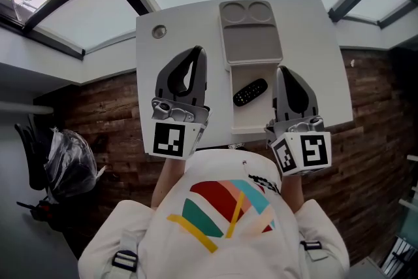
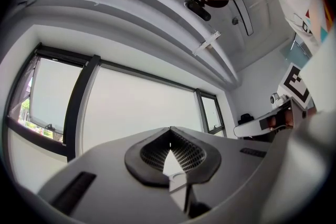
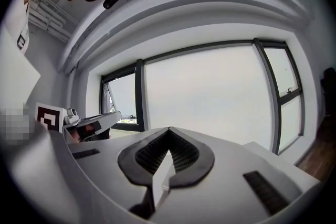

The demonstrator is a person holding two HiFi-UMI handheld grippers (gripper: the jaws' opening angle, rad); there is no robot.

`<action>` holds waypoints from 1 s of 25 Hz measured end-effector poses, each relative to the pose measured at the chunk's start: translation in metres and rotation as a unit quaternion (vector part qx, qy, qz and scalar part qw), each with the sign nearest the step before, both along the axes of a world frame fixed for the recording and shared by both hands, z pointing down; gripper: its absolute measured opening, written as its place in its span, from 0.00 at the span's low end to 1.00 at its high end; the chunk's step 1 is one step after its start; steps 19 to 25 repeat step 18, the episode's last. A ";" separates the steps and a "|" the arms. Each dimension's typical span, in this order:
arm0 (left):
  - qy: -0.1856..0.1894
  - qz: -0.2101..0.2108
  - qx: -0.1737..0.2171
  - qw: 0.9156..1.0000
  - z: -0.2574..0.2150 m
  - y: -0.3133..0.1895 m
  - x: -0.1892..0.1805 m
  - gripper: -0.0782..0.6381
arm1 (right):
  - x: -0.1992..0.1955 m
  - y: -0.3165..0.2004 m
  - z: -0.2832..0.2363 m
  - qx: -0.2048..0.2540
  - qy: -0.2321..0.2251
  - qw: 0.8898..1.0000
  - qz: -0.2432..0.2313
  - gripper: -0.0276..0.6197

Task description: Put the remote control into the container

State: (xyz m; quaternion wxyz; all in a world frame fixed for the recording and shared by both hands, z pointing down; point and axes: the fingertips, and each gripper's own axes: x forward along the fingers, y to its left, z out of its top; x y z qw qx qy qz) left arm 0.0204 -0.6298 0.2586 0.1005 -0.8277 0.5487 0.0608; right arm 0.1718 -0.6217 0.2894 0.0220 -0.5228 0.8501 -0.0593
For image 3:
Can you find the person's white printed shirt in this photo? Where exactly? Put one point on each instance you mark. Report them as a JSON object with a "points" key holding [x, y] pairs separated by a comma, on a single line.
{"points": [[15, 73]]}

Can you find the left gripper fisheye camera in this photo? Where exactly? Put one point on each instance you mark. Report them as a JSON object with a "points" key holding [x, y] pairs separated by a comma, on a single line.
{"points": [[72, 113]]}

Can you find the person's left hand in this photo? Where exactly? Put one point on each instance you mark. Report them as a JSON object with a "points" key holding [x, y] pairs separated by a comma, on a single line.
{"points": [[76, 137]]}

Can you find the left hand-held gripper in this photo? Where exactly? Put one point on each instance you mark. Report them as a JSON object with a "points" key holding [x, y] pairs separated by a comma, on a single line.
{"points": [[50, 116]]}

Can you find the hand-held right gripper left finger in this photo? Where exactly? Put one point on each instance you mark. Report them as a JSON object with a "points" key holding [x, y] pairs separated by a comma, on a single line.
{"points": [[92, 178]]}

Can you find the black framed window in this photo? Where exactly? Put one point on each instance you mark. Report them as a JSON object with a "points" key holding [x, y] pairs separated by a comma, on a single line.
{"points": [[139, 91]]}

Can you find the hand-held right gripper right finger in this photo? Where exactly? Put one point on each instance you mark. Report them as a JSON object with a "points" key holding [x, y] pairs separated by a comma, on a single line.
{"points": [[231, 191]]}

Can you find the black white chest tag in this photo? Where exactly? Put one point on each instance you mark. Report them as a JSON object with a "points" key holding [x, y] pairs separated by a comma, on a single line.
{"points": [[21, 40]]}

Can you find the black office chair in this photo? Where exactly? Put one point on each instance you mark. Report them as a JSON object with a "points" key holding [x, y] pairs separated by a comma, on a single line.
{"points": [[329, 91]]}

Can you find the white ceiling vent grille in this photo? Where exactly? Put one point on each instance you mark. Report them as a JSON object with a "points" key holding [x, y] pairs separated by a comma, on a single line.
{"points": [[50, 18]]}

